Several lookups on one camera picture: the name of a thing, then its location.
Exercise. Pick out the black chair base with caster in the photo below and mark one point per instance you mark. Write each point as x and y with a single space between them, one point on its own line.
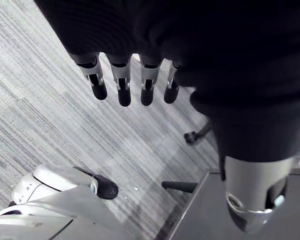
197 135

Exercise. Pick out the silver robot leg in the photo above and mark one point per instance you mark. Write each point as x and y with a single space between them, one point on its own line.
47 200

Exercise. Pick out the dark robot foot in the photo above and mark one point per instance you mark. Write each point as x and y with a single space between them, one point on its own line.
101 183

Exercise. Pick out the robot left five-finger hand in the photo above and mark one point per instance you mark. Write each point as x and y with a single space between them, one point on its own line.
190 37

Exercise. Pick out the dark grey table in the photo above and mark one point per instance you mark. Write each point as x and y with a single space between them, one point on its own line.
215 212

